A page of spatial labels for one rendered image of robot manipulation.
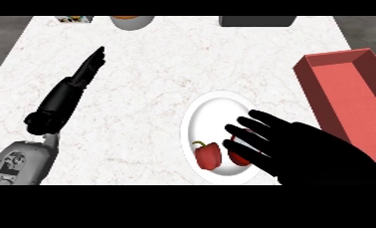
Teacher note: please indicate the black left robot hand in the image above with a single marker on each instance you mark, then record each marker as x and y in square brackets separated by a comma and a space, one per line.
[61, 101]

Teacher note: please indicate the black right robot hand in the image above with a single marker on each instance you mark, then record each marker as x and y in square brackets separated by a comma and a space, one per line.
[313, 155]

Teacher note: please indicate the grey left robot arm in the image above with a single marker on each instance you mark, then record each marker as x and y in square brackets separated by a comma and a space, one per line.
[23, 162]

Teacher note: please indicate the red cardboard box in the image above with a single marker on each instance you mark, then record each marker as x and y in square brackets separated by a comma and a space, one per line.
[346, 89]

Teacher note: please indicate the white oval plate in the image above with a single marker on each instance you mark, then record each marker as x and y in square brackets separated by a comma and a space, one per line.
[217, 129]

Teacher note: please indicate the colourful printed box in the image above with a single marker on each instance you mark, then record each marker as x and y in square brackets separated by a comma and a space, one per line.
[74, 19]

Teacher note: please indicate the red bell pepper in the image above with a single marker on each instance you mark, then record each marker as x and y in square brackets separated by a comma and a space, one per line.
[209, 155]

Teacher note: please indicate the grey bowl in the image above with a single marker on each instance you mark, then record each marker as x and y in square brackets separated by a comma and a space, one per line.
[132, 22]

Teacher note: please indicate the dark grey appliance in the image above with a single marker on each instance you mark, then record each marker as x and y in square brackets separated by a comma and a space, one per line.
[257, 21]

